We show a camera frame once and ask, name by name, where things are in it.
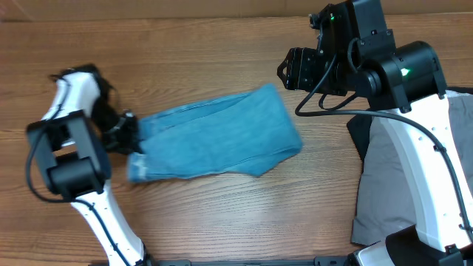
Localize light blue denim jeans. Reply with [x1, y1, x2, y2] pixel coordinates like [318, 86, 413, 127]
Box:
[127, 84, 303, 183]

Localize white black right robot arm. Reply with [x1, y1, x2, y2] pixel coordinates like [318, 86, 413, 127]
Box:
[276, 38, 472, 265]

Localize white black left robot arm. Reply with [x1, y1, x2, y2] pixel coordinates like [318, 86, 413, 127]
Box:
[25, 64, 154, 265]

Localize black garment under grey trousers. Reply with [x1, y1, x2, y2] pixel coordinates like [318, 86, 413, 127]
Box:
[347, 86, 472, 168]

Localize grey trousers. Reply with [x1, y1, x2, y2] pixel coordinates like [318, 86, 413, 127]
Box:
[350, 90, 473, 248]

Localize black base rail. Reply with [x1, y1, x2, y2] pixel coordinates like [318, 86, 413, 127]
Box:
[137, 256, 357, 266]

